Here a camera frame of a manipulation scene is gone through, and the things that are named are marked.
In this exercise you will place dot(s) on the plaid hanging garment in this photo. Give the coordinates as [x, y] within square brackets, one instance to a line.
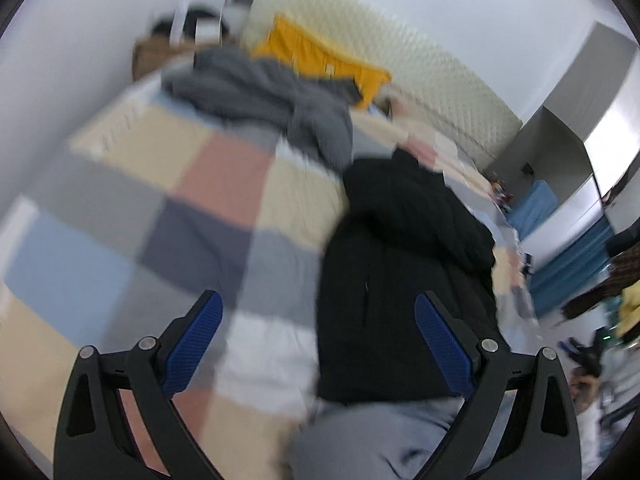
[625, 270]

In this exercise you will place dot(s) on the light grey garment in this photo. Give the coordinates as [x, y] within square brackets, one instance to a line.
[375, 440]

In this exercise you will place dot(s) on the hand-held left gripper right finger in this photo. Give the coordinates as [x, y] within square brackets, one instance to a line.
[445, 345]

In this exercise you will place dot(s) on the grey fleece garment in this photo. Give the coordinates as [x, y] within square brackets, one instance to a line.
[250, 90]

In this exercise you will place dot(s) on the blue curtain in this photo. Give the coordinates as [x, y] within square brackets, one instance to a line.
[565, 270]

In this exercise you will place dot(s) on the cream quilted headboard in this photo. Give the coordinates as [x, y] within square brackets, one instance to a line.
[425, 75]

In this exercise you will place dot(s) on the blue cloth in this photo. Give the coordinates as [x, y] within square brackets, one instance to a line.
[537, 205]

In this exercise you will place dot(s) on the black puffer jacket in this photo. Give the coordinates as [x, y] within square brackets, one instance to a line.
[390, 260]

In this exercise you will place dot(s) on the checkered bed duvet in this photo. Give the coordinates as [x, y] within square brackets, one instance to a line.
[100, 270]

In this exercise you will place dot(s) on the white box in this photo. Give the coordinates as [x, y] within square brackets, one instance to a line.
[207, 30]

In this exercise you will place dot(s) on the small toiletry bottles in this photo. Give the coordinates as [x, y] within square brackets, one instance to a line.
[500, 192]

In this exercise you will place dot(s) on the brown cardboard box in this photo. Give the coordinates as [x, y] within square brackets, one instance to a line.
[150, 55]

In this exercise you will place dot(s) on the grey and white wardrobe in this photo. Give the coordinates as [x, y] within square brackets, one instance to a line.
[565, 150]

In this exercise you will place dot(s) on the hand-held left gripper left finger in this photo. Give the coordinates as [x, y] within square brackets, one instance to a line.
[192, 345]

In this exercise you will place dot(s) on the black bag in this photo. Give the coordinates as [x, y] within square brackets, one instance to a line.
[165, 25]

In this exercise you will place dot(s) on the yellow garment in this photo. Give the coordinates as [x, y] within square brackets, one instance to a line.
[300, 50]
[630, 310]

